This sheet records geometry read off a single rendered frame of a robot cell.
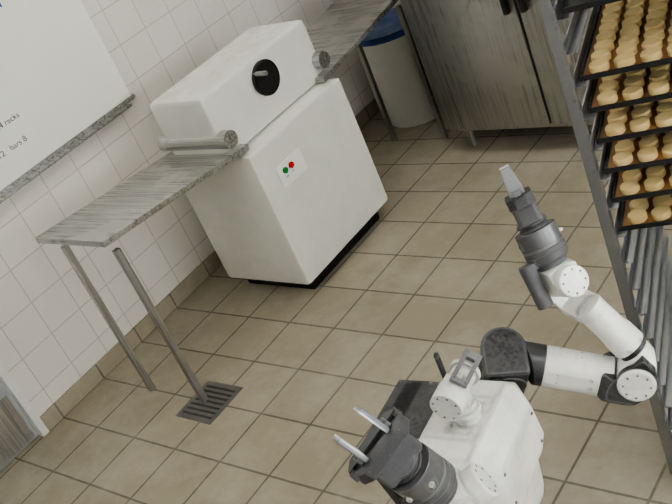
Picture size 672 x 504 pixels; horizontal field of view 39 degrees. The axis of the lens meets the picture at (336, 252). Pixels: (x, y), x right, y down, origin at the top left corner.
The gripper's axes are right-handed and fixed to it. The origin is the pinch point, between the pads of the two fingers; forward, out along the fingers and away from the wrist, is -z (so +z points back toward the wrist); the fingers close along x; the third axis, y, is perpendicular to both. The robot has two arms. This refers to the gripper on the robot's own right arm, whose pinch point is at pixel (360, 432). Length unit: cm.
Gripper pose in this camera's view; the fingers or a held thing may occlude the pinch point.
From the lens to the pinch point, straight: 146.1
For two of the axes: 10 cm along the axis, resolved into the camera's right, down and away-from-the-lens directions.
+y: 4.1, 1.8, -8.9
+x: 5.9, -8.0, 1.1
